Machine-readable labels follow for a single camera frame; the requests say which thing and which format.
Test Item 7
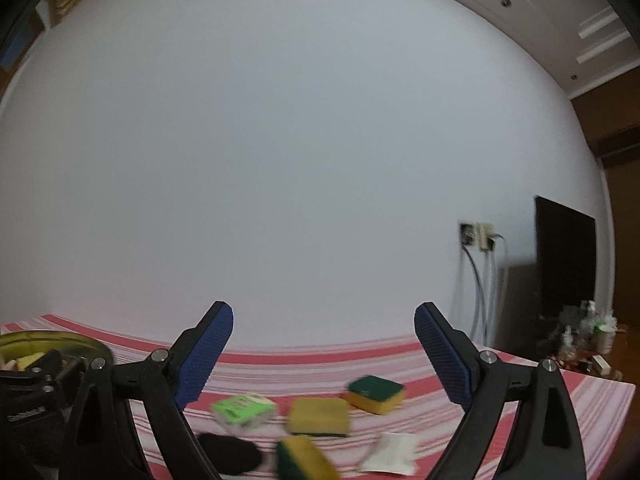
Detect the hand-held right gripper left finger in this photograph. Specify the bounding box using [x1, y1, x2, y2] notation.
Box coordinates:
[59, 301, 235, 480]

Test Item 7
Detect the white box with green label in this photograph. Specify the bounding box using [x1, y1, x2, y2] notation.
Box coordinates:
[210, 392, 278, 433]

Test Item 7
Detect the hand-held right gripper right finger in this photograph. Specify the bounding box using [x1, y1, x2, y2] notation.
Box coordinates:
[414, 302, 587, 480]

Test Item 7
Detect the round blue cookie tin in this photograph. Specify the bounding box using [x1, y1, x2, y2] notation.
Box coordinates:
[0, 329, 113, 376]

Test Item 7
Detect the wooden cabinet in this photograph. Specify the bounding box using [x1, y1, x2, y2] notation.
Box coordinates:
[537, 325, 640, 386]

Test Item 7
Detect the wooden door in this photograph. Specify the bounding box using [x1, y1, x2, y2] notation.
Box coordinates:
[570, 80, 640, 336]

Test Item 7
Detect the red white striped tablecloth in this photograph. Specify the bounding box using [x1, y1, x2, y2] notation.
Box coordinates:
[0, 314, 636, 480]

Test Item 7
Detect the beige packet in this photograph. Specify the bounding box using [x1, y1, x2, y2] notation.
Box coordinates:
[357, 431, 420, 476]

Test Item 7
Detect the black oval pad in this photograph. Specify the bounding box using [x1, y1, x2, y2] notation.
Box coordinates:
[197, 432, 263, 478]

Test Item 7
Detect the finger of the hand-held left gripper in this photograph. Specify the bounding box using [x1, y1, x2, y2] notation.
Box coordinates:
[30, 349, 66, 378]

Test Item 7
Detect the cluster of clear bottles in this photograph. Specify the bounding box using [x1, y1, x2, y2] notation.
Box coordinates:
[552, 300, 617, 358]

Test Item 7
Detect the black television screen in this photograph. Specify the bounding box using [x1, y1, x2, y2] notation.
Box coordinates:
[534, 195, 598, 321]

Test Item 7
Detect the dark grey cable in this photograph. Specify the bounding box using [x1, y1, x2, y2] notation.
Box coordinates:
[462, 245, 488, 343]

